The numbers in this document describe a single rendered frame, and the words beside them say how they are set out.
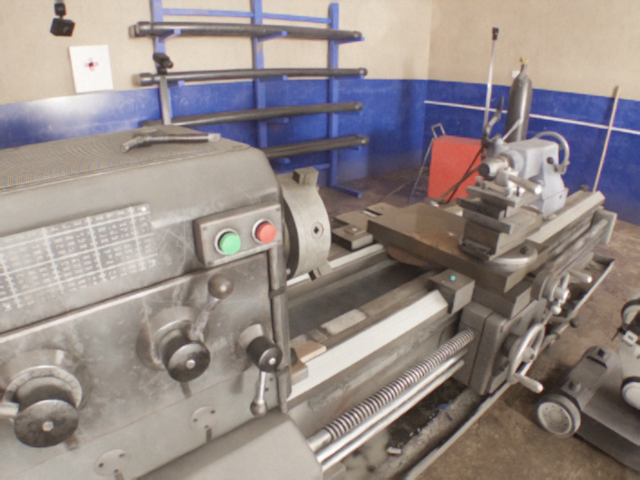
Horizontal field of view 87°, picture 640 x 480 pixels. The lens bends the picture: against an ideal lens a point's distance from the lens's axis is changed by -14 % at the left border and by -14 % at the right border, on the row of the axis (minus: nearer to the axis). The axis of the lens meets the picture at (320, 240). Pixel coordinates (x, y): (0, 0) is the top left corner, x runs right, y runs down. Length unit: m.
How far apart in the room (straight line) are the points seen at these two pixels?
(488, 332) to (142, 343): 0.95
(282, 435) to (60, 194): 0.56
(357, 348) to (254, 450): 0.35
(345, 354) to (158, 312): 0.51
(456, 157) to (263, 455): 3.70
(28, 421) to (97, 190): 0.28
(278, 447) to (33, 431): 0.43
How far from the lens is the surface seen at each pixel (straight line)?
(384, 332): 1.01
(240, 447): 0.77
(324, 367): 0.90
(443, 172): 4.21
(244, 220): 0.53
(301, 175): 0.87
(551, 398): 1.96
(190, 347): 0.52
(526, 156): 1.82
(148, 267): 0.53
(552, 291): 1.27
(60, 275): 0.51
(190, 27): 3.62
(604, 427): 2.00
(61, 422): 0.53
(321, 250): 0.87
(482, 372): 1.30
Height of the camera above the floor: 1.45
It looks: 24 degrees down
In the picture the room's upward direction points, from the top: straight up
